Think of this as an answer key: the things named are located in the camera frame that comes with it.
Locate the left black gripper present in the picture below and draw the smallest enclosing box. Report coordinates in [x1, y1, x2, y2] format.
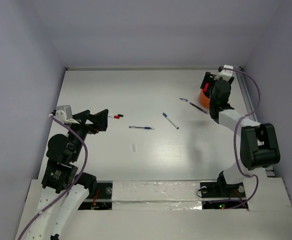
[68, 107, 108, 160]

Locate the pink black highlighter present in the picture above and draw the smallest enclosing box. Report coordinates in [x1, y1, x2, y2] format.
[203, 82, 209, 93]

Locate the blue capped white marker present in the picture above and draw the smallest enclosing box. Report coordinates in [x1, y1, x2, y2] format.
[163, 113, 179, 130]

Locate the black capped white marker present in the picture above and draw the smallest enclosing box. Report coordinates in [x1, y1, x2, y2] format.
[108, 114, 124, 118]

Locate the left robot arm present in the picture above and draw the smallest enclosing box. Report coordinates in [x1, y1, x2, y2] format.
[18, 105, 109, 240]

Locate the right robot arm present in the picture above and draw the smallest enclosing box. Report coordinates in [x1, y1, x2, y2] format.
[200, 66, 281, 198]

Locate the orange round compartment container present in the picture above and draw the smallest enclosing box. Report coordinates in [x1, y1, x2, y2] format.
[199, 89, 210, 109]

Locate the purple pen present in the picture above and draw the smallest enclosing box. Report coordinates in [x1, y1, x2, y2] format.
[189, 102, 208, 114]

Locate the clear pen cap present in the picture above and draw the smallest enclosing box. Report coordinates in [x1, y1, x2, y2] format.
[132, 143, 136, 152]

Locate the blue ballpoint pen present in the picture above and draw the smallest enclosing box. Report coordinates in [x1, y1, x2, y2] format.
[129, 126, 155, 130]

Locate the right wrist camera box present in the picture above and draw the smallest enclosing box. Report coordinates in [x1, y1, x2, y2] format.
[215, 65, 234, 81]

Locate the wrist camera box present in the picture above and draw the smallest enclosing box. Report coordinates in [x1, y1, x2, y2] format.
[49, 105, 74, 124]
[215, 65, 234, 81]

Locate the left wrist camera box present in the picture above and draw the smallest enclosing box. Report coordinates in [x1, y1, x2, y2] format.
[49, 105, 74, 124]

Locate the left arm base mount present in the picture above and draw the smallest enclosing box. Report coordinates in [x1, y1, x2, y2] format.
[79, 181, 113, 211]

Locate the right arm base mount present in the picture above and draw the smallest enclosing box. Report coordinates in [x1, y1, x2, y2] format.
[196, 181, 248, 210]

